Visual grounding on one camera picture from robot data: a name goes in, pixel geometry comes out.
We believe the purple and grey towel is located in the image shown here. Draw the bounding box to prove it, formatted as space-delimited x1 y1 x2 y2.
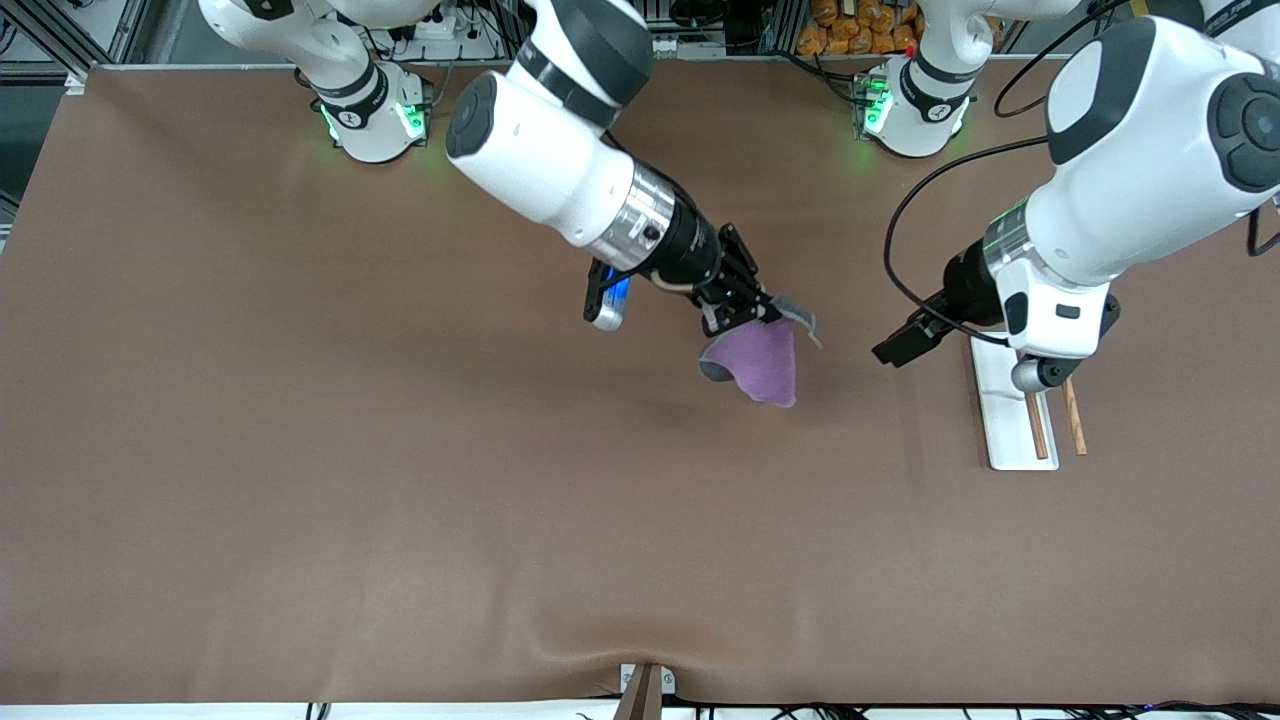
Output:
697 293 823 409

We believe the white towel rack base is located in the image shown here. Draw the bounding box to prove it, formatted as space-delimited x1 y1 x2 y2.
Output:
970 335 1059 471

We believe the wooden chopsticks pair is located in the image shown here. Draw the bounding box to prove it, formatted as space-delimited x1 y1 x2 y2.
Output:
1060 375 1088 456

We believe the orange snack packages pile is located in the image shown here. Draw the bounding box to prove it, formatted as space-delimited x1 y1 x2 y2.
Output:
797 0 921 56

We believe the brown table cover mat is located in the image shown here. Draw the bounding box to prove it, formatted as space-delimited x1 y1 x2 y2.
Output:
0 55 1280 706

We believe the black cable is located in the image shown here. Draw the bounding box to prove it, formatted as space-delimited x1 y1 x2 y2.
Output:
884 135 1051 348
995 0 1111 119

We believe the metal table clamp bracket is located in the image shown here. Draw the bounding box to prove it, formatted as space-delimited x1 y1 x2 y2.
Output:
618 663 677 720

